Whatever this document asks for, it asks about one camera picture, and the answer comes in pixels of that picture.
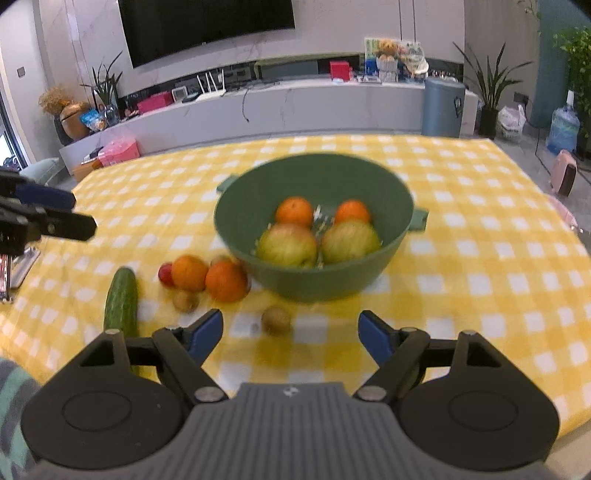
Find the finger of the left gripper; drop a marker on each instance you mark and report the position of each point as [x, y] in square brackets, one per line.
[52, 222]
[16, 186]

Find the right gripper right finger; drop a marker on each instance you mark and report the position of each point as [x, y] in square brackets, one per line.
[398, 355]

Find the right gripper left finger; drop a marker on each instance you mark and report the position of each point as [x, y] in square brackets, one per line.
[183, 351]

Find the brown kiwi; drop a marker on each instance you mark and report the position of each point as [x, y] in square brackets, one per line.
[276, 320]
[185, 301]

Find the orange tangerine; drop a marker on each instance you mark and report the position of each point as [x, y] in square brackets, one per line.
[226, 282]
[295, 210]
[352, 209]
[188, 273]

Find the green cucumber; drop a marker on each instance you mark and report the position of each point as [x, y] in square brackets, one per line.
[120, 311]

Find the small red fruit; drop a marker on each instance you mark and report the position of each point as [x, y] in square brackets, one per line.
[164, 275]

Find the yellow-green mango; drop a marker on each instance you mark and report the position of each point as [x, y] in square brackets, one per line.
[349, 241]

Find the red-green mango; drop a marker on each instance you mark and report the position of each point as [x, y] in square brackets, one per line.
[288, 245]

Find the orange tangerine front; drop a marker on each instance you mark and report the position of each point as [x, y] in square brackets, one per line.
[352, 209]

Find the teal cushion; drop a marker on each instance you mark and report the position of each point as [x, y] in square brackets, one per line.
[43, 171]

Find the orange cardboard box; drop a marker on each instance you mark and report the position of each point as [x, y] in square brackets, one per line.
[85, 168]

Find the brown round vase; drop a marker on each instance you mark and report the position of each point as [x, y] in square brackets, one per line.
[70, 119]

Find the pink storage box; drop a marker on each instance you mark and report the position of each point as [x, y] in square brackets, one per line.
[118, 151]

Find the small potted green plant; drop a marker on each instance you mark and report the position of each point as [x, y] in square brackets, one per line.
[104, 90]

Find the yellow checkered tablecloth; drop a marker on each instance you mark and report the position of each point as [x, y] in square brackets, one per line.
[495, 257]

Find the green colander bowl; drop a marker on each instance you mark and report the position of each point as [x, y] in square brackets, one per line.
[249, 200]

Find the magenta flat box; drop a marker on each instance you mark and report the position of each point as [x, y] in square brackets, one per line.
[155, 102]

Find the white wifi router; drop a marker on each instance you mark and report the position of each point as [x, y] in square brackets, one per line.
[211, 85]

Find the pink cloth on chair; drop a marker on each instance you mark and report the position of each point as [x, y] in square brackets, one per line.
[565, 214]

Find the pink space heater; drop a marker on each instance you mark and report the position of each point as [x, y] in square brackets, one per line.
[563, 173]

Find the white marble tv console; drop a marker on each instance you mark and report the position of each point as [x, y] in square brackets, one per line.
[299, 107]

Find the blue-grey pedal trash bin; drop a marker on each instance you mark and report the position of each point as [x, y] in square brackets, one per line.
[443, 107]

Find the white plastic bag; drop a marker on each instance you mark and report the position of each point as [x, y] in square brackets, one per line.
[510, 123]

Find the blue water jug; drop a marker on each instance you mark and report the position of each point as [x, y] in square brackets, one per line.
[565, 126]

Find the potted long-leaf plant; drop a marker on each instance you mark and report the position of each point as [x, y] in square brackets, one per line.
[492, 80]

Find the red box on console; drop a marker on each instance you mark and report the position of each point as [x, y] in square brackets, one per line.
[340, 71]

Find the brown teddy bear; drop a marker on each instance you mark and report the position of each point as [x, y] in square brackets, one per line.
[388, 49]

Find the black wall television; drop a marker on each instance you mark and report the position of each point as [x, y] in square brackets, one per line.
[158, 28]

